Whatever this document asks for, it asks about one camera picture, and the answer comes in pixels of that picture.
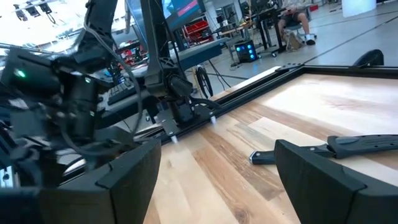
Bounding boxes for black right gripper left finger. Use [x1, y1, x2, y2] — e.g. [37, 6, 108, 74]
[0, 138, 162, 224]

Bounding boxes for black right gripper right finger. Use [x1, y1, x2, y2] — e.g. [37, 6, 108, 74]
[274, 139, 398, 224]

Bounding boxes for black-handled knife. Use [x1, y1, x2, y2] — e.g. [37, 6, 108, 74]
[248, 134, 398, 166]

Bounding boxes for black keyboard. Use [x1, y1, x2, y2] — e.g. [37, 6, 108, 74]
[106, 80, 138, 106]

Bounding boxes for large desk monitor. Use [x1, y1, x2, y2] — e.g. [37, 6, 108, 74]
[125, 0, 206, 32]

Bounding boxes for computer tower blue lights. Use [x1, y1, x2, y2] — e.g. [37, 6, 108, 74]
[234, 39, 259, 63]

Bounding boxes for red storage bins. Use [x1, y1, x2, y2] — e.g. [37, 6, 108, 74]
[182, 19, 210, 44]

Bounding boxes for person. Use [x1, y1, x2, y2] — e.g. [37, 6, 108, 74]
[277, 0, 317, 47]

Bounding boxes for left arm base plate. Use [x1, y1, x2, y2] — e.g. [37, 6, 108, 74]
[154, 103, 219, 140]

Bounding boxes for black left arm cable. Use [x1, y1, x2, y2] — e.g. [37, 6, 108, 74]
[60, 26, 144, 156]

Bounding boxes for black aluminium table frame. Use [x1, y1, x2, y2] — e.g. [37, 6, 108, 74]
[136, 63, 398, 144]

